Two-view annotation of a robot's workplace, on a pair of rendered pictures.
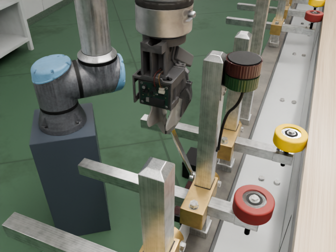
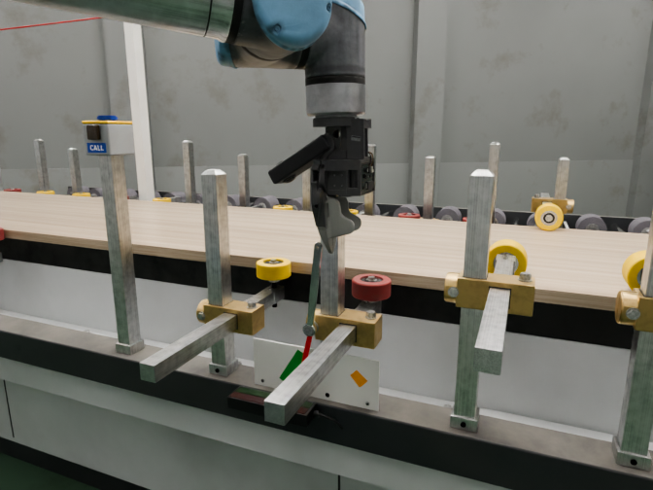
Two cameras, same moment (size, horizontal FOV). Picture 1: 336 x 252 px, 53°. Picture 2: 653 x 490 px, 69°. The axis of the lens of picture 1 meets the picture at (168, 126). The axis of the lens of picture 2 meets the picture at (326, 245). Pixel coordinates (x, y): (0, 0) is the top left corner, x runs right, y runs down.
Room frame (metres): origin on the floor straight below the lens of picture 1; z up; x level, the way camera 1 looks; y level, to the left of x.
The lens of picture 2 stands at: (0.54, 0.76, 1.19)
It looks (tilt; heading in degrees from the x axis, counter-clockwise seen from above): 13 degrees down; 270
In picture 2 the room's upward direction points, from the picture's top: straight up
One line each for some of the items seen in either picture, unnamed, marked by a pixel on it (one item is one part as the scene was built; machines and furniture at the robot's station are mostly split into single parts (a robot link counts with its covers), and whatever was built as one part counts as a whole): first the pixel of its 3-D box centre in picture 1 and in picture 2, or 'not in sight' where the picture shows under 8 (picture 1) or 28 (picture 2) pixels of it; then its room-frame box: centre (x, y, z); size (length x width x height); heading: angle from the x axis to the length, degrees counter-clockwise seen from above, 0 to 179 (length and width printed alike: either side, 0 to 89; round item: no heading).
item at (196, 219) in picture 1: (202, 197); (344, 325); (0.51, -0.08, 0.85); 0.14 x 0.06 x 0.05; 158
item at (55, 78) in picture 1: (56, 81); not in sight; (1.14, 0.43, 0.79); 0.17 x 0.15 x 0.18; 112
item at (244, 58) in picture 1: (235, 111); not in sight; (0.51, -0.12, 1.07); 0.06 x 0.06 x 0.22; 68
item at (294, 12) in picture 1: (275, 10); not in sight; (1.89, -0.60, 0.82); 0.44 x 0.03 x 0.04; 68
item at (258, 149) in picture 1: (212, 138); (225, 324); (0.74, -0.13, 0.83); 0.44 x 0.03 x 0.04; 68
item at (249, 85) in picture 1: (241, 77); not in sight; (0.51, -0.13, 1.14); 0.06 x 0.06 x 0.02
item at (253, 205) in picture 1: (250, 215); (370, 303); (0.45, -0.17, 0.85); 0.08 x 0.08 x 0.11
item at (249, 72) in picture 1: (243, 64); not in sight; (0.51, -0.13, 1.17); 0.06 x 0.06 x 0.02
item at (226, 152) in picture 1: (228, 137); (230, 315); (0.74, -0.17, 0.83); 0.14 x 0.06 x 0.05; 158
